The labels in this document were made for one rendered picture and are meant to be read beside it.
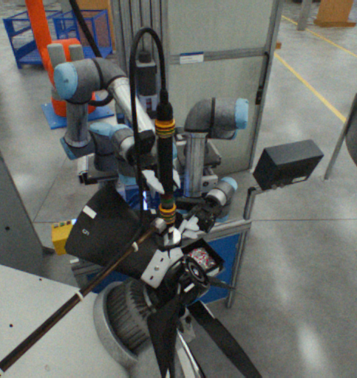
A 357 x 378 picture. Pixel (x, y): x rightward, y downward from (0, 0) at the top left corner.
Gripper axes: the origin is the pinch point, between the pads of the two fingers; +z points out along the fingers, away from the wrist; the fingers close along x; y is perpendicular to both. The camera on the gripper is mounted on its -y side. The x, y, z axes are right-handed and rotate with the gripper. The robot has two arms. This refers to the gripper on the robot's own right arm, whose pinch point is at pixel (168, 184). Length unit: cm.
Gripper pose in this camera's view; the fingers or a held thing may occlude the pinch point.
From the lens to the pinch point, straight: 70.0
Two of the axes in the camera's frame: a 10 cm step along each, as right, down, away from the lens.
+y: 0.0, 7.8, 6.3
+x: -8.7, 3.1, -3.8
